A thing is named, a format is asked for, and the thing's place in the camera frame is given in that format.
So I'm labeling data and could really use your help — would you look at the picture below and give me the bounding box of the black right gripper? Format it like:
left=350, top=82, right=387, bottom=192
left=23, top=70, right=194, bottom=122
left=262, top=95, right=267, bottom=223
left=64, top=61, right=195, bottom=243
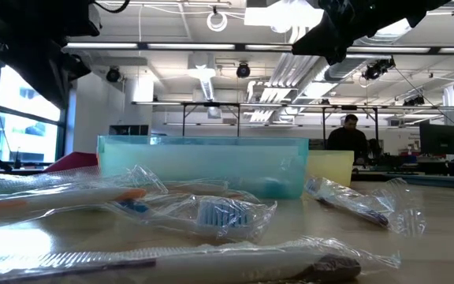
left=292, top=0, right=452, bottom=66

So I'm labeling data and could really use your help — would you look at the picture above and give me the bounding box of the orange toothbrush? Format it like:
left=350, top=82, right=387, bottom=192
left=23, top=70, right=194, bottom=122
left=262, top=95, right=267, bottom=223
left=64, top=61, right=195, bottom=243
left=0, top=185, right=149, bottom=224

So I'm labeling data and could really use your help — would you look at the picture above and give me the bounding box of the white ceiling light panel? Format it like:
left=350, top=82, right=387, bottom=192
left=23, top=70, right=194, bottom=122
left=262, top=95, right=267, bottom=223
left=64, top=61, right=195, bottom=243
left=244, top=0, right=325, bottom=28

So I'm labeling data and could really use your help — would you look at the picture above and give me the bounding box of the magenta plastic bin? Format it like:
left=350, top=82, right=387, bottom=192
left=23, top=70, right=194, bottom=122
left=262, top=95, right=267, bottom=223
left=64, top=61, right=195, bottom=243
left=44, top=151, right=100, bottom=174

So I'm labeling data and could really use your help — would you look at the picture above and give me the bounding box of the person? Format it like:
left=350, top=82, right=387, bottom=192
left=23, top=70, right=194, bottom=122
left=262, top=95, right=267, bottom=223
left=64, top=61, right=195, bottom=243
left=368, top=138, right=384, bottom=159
left=326, top=114, right=369, bottom=163

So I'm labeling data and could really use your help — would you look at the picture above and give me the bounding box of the dark background box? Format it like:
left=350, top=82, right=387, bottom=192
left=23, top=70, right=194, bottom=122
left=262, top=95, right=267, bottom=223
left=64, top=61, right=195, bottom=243
left=107, top=124, right=151, bottom=137

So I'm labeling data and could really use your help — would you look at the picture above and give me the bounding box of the yellow plastic bin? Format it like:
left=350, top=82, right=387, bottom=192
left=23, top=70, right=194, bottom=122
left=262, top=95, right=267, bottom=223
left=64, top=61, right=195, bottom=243
left=305, top=149, right=355, bottom=189

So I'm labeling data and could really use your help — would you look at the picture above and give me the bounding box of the overhead rig light bar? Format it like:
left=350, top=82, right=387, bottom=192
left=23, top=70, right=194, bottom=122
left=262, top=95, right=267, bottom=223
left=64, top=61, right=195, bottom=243
left=63, top=41, right=454, bottom=54

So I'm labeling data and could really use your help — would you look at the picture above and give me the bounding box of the black computer monitor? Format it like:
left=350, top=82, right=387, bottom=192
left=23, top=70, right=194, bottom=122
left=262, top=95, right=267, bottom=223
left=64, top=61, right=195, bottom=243
left=419, top=122, right=454, bottom=157

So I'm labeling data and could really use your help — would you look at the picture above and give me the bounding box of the green translucent plastic bin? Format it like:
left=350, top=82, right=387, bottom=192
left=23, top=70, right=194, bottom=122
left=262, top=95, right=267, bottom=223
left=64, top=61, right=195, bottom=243
left=96, top=135, right=310, bottom=200

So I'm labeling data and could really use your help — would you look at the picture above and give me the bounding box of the blue-edged background table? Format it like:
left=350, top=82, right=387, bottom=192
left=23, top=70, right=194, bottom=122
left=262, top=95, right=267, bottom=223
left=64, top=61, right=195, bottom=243
left=352, top=171, right=454, bottom=191

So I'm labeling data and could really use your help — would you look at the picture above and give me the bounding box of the silver ventilation duct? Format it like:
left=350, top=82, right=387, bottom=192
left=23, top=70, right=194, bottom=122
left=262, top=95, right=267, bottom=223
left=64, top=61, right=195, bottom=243
left=323, top=23, right=413, bottom=82

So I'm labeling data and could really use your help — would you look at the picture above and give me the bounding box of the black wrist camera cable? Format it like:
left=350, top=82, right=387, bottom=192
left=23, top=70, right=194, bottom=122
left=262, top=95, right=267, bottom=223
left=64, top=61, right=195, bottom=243
left=92, top=0, right=132, bottom=13

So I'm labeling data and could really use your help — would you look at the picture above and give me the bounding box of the black stand frame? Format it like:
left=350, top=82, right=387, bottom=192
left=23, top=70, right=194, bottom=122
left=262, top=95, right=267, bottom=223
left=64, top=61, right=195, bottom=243
left=180, top=101, right=241, bottom=138
left=321, top=104, right=380, bottom=151

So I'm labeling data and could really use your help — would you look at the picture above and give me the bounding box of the white cable coil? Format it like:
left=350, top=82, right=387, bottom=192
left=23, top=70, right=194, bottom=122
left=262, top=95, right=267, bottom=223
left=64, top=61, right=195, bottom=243
left=206, top=10, right=229, bottom=32

